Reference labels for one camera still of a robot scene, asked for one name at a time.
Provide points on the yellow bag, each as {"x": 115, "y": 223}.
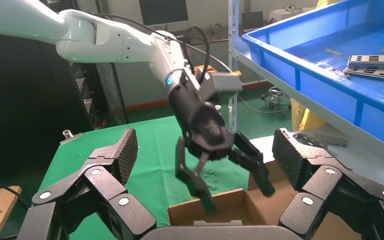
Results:
{"x": 308, "y": 119}

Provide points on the green cloth mat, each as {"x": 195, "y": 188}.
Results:
{"x": 155, "y": 149}

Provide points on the silver metal I/O shield plate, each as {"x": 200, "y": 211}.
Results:
{"x": 382, "y": 73}
{"x": 361, "y": 63}

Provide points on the blue plastic tray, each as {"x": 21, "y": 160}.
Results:
{"x": 328, "y": 89}

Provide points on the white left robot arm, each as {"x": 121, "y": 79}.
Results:
{"x": 96, "y": 39}

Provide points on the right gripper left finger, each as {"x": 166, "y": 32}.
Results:
{"x": 106, "y": 185}

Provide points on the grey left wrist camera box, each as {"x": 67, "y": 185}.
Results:
{"x": 226, "y": 82}

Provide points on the brown cardboard box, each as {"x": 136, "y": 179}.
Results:
{"x": 231, "y": 202}

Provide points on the large dark monitor screen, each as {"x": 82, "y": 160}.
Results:
{"x": 164, "y": 11}

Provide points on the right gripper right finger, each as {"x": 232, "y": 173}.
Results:
{"x": 328, "y": 185}

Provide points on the perforated steel shelf post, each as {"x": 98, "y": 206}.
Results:
{"x": 234, "y": 33}

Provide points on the silver metal clip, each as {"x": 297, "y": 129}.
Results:
{"x": 67, "y": 134}

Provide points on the toothed grey metal strip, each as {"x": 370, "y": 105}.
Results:
{"x": 328, "y": 140}

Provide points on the brown wooden board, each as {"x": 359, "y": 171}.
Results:
{"x": 0, "y": 212}

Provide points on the black round stool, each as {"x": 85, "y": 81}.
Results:
{"x": 276, "y": 97}

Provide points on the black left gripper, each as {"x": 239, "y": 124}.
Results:
{"x": 205, "y": 129}

